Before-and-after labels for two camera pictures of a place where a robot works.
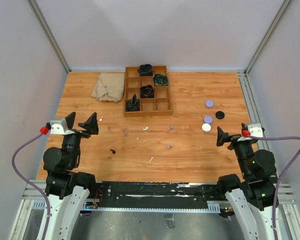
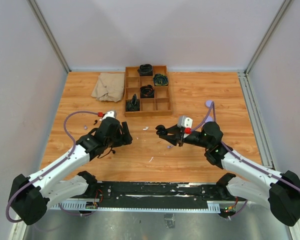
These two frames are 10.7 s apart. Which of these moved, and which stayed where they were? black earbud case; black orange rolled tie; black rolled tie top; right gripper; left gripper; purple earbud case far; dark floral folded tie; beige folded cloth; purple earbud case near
Moved: left gripper; right gripper; black earbud case
Stayed: dark floral folded tie; purple earbud case near; black rolled tie top; beige folded cloth; black orange rolled tie; purple earbud case far
